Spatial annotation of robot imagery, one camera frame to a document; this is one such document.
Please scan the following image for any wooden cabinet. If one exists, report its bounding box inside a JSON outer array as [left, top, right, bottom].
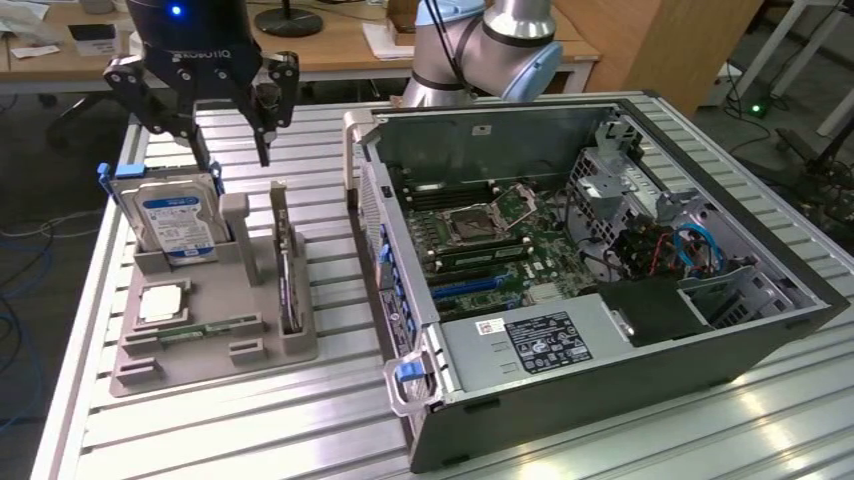
[[552, 0, 766, 116]]

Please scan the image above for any wooden desk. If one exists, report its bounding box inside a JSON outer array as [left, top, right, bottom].
[[0, 0, 602, 96]]

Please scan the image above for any grey power supply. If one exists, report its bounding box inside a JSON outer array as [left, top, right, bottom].
[[436, 293, 632, 394]]

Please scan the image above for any silver CPU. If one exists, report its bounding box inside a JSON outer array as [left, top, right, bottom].
[[137, 287, 192, 321]]

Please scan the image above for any blue floor cable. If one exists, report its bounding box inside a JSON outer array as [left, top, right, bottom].
[[0, 234, 75, 436]]

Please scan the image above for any empty black RAM slot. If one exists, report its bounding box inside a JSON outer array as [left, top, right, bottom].
[[402, 180, 499, 194], [406, 198, 502, 211], [404, 193, 500, 205], [423, 240, 527, 259], [403, 187, 500, 199], [419, 236, 524, 254]]

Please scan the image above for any black chair base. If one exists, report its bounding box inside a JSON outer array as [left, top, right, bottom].
[[39, 92, 141, 149], [772, 127, 854, 231]]

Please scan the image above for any brown cardboard box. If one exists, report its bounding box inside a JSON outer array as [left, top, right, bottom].
[[386, 0, 428, 34]]

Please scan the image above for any red wire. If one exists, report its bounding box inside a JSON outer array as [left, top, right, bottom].
[[656, 232, 688, 279]]

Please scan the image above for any metal socket cover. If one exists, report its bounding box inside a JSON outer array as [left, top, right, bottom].
[[491, 182, 546, 212]]

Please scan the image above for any metal disk bay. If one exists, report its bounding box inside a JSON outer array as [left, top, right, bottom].
[[566, 144, 672, 251]]

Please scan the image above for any hard disk blue label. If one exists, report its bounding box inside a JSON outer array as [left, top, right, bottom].
[[119, 182, 221, 266]]

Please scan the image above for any thin black wire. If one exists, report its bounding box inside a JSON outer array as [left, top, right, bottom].
[[576, 234, 626, 274]]

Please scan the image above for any long black expansion slot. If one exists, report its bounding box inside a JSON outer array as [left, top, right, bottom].
[[426, 264, 507, 285]]

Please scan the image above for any metal drive bracket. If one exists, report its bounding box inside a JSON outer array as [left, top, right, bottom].
[[676, 264, 799, 331]]

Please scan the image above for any small white box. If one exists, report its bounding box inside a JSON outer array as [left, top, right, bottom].
[[68, 23, 132, 57]]

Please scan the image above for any GPU card with metal bracket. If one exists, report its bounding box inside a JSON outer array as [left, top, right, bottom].
[[269, 179, 315, 336]]

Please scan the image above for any black lamp base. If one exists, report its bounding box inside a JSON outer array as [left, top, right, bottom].
[[252, 0, 325, 37]]

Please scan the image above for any green RAM stick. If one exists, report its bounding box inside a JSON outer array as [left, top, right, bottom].
[[156, 322, 259, 344]]

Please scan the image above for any white table frame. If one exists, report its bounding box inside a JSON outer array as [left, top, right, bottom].
[[719, 0, 854, 136]]

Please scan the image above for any blue wire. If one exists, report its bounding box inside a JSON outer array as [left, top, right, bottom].
[[670, 224, 728, 279]]

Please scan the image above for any black wire connector block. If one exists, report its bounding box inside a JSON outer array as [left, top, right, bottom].
[[612, 229, 668, 276]]

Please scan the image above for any black plastic shroud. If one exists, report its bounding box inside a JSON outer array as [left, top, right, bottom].
[[596, 279, 712, 349]]

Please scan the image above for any blue disk caddy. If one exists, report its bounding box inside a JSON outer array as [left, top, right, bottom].
[[96, 158, 225, 251]]

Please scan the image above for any CPU socket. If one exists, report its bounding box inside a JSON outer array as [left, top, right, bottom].
[[446, 202, 507, 242]]

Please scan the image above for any white paper stack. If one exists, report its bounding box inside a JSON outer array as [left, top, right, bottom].
[[361, 22, 419, 61]]

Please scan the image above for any installed RAM stick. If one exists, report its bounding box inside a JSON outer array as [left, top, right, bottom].
[[435, 243, 530, 267]]

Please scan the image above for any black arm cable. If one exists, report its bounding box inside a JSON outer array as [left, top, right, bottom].
[[419, 0, 482, 99]]

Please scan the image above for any blue expansion slot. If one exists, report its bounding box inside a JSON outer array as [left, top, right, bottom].
[[430, 277, 510, 302]]

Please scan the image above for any grey parts rack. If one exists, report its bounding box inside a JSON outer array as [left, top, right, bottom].
[[108, 179, 321, 399]]

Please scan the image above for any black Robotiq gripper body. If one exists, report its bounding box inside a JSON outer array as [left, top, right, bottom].
[[125, 0, 264, 104]]

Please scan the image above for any green motherboard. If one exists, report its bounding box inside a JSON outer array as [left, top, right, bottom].
[[399, 174, 602, 321]]

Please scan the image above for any black open PC case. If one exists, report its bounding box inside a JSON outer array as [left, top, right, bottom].
[[341, 88, 853, 475]]

